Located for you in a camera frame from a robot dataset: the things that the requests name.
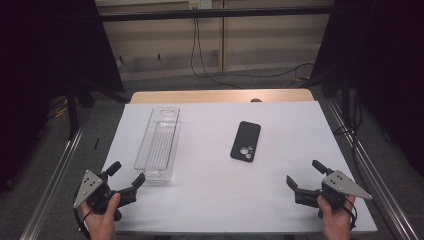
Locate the black cable by rail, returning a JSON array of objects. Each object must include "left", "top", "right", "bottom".
[{"left": 332, "top": 89, "right": 365, "bottom": 174}]

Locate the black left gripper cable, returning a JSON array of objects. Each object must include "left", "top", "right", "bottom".
[{"left": 73, "top": 186, "right": 93, "bottom": 240}]

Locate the white wall socket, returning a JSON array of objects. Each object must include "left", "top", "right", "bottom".
[{"left": 188, "top": 0, "right": 214, "bottom": 10}]

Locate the black horizontal bar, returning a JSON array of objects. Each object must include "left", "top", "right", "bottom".
[{"left": 99, "top": 5, "right": 334, "bottom": 23}]

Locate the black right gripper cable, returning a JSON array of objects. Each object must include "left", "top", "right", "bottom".
[{"left": 342, "top": 199, "right": 358, "bottom": 232}]

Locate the black curtain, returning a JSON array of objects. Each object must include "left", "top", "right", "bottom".
[
  {"left": 308, "top": 0, "right": 424, "bottom": 176},
  {"left": 0, "top": 0, "right": 126, "bottom": 193}
]

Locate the clear plastic tray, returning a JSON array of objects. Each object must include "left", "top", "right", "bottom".
[{"left": 133, "top": 106, "right": 183, "bottom": 183}]

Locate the person's right hand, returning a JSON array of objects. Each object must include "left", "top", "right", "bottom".
[{"left": 316, "top": 194, "right": 357, "bottom": 240}]

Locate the white table mat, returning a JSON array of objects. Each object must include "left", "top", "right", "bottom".
[{"left": 102, "top": 101, "right": 378, "bottom": 234}]

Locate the black phone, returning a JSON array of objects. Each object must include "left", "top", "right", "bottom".
[{"left": 229, "top": 120, "right": 262, "bottom": 163}]

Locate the metal floor rail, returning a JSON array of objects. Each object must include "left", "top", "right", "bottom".
[
  {"left": 324, "top": 99, "right": 420, "bottom": 240},
  {"left": 19, "top": 108, "right": 92, "bottom": 240}
]

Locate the person's left hand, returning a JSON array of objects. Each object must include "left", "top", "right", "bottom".
[{"left": 79, "top": 192, "right": 122, "bottom": 240}]

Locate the black floor cable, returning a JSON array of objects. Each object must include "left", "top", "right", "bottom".
[{"left": 206, "top": 62, "right": 316, "bottom": 80}]

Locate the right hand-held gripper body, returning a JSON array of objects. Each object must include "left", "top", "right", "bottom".
[{"left": 294, "top": 170, "right": 373, "bottom": 219}]

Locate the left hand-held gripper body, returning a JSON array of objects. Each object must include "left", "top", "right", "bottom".
[{"left": 73, "top": 169, "right": 138, "bottom": 222}]

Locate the black hanging cable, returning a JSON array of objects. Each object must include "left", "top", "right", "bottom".
[{"left": 190, "top": 9, "right": 245, "bottom": 90}]

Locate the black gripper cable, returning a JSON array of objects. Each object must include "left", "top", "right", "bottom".
[
  {"left": 342, "top": 199, "right": 358, "bottom": 232},
  {"left": 73, "top": 186, "right": 93, "bottom": 240}
]

